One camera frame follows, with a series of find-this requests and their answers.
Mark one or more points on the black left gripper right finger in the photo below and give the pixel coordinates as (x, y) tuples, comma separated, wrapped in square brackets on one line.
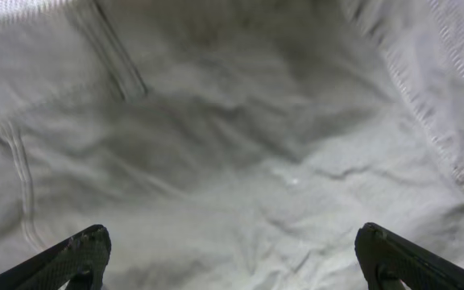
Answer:
[(390, 262)]

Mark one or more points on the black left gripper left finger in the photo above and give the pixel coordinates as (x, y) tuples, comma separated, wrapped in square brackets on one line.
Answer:
[(77, 263)]

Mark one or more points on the grey shorts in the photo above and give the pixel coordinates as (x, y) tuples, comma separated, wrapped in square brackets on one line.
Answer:
[(231, 144)]

